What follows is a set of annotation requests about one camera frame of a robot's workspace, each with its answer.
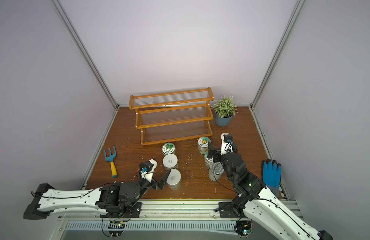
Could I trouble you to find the aluminium corner post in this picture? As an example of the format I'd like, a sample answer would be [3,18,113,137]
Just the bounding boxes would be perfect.
[51,0,120,111]
[250,0,307,109]

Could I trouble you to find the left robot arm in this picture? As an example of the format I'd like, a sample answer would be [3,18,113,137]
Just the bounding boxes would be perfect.
[23,170,171,220]

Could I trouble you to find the jar with green leaf lid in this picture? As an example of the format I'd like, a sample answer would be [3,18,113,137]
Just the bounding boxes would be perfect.
[162,143,176,156]

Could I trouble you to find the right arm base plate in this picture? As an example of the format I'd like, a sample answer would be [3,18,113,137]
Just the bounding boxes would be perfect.
[213,202,245,219]

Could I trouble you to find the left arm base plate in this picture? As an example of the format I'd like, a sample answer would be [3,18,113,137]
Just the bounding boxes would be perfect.
[100,202,143,219]

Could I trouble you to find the potted green plant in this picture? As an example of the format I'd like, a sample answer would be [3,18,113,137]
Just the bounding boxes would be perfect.
[212,95,237,127]

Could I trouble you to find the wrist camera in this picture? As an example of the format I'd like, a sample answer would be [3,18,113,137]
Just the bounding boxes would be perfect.
[220,133,238,155]
[138,159,157,183]

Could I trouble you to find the right controller board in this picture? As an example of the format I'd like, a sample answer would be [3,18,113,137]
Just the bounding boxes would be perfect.
[234,221,253,237]

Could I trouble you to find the blue gardening glove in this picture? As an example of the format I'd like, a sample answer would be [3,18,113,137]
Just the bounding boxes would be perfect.
[261,159,282,198]

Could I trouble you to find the jar with plain white lid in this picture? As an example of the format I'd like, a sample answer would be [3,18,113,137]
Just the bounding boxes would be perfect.
[163,154,179,170]

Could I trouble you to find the jar with red strawberry lid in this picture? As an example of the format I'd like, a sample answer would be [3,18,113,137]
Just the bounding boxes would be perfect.
[204,151,213,169]

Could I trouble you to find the wooden three-tier shelf rack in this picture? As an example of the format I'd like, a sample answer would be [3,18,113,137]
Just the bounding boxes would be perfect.
[129,87,214,146]

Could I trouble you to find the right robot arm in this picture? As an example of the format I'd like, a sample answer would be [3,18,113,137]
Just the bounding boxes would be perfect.
[208,142,333,240]

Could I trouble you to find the jar with sunflower lid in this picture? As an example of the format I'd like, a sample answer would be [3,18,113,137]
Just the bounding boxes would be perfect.
[197,136,211,155]

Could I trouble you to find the aluminium front rail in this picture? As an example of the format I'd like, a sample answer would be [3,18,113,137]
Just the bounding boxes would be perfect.
[58,200,255,234]

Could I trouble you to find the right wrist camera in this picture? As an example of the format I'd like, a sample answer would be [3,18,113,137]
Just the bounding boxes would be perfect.
[220,133,238,155]

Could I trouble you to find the blue garden hand rake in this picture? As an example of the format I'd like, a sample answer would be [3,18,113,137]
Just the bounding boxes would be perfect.
[104,146,118,178]

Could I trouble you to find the controller board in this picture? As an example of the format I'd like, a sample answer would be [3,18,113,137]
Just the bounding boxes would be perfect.
[108,221,126,238]
[234,221,253,237]

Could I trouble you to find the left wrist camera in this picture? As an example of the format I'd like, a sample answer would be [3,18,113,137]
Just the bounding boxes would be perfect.
[138,159,157,183]

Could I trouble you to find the left aluminium corner post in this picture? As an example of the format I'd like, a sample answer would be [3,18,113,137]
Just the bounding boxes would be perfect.
[51,0,120,111]

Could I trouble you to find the left controller board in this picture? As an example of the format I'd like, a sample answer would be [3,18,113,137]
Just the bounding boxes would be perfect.
[108,221,126,238]

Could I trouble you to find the right aluminium corner post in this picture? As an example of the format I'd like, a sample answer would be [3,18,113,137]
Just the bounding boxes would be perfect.
[250,0,307,109]

